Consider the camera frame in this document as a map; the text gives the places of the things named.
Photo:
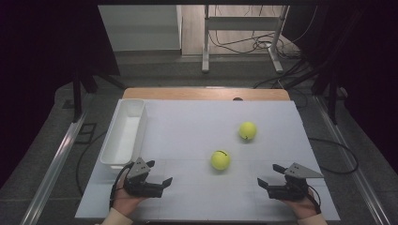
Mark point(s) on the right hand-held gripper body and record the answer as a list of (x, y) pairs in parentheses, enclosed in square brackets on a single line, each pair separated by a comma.
[(289, 189)]

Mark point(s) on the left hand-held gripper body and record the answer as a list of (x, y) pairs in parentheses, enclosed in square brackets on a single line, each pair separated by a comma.
[(142, 189)]

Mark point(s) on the white plastic bin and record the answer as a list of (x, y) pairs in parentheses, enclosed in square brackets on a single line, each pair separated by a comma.
[(123, 137)]

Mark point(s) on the yellow tennis ball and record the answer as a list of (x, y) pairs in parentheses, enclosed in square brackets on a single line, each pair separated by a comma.
[(220, 160), (247, 130)]

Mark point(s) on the person's right hand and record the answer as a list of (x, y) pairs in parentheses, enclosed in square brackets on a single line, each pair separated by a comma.
[(302, 206)]

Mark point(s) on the person's left hand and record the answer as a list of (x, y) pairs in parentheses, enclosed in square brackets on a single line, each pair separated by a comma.
[(123, 201)]

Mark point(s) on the white table sheet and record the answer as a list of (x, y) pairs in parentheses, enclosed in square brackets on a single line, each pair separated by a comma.
[(203, 125)]

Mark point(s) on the dark floor socket plate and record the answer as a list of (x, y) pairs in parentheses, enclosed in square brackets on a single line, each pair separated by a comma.
[(85, 133)]

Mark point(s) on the dark round table grommet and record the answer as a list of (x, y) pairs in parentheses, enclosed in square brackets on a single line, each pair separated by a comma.
[(237, 99)]

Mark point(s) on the wooden table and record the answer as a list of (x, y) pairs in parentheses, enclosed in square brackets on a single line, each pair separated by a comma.
[(203, 93)]

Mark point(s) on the black metal stand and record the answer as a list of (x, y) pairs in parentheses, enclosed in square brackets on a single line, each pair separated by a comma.
[(77, 93), (331, 93)]

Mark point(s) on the white cabinet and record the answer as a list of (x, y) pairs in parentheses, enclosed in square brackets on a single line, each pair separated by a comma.
[(140, 28)]

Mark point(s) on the dark curtain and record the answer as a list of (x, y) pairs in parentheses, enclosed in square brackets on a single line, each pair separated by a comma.
[(37, 62), (369, 62)]

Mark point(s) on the aluminium floor rail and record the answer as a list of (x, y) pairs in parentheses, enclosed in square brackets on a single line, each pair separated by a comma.
[(53, 175), (359, 187)]

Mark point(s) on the white metal stand frame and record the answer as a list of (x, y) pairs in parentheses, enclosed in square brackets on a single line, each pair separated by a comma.
[(241, 23)]

